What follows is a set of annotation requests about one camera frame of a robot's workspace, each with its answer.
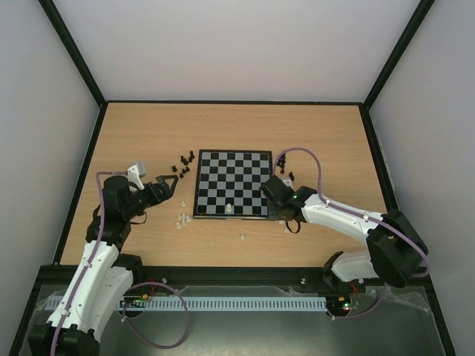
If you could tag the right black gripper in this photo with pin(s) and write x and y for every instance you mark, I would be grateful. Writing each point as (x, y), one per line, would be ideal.
(270, 190)

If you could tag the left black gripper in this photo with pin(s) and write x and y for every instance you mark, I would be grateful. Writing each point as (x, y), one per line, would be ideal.
(168, 193)

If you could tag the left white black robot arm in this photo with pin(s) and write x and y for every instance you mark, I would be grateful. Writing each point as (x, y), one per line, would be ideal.
(104, 273)

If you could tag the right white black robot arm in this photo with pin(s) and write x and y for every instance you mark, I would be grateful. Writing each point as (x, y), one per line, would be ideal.
(394, 250)

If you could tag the black white chess board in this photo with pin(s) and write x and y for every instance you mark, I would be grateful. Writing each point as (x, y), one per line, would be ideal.
(235, 177)

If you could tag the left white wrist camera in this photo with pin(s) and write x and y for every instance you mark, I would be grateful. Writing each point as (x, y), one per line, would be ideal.
(134, 174)

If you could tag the black aluminium frame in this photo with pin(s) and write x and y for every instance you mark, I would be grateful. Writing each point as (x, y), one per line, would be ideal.
(220, 276)

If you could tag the grey slotted cable duct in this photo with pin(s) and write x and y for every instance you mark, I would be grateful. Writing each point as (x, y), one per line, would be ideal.
(233, 304)

